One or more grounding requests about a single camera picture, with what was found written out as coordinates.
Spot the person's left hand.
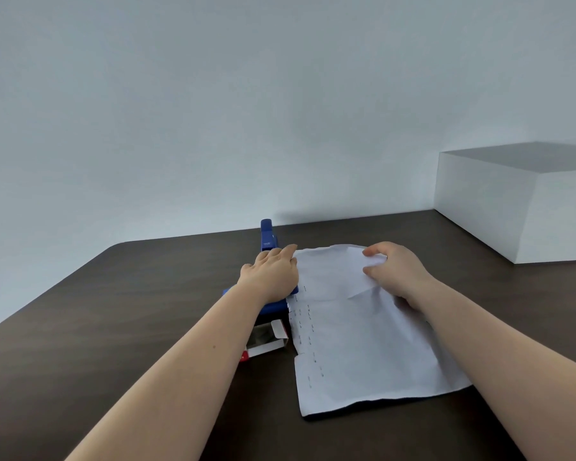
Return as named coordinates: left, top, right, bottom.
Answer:
left=236, top=243, right=301, bottom=305

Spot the white paper stack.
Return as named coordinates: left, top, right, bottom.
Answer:
left=287, top=243, right=474, bottom=418

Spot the person's right hand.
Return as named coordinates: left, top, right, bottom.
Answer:
left=362, top=241, right=438, bottom=312

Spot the person's right forearm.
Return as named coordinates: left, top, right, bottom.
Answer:
left=412, top=275, right=576, bottom=461

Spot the person's left forearm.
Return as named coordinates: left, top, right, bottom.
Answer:
left=65, top=282, right=269, bottom=461

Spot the large white box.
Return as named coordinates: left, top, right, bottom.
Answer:
left=433, top=142, right=576, bottom=265

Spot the red and white staple box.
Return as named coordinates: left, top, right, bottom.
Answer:
left=239, top=319, right=291, bottom=363

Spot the blue stapler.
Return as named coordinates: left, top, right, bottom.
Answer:
left=221, top=285, right=301, bottom=318
left=260, top=218, right=280, bottom=256

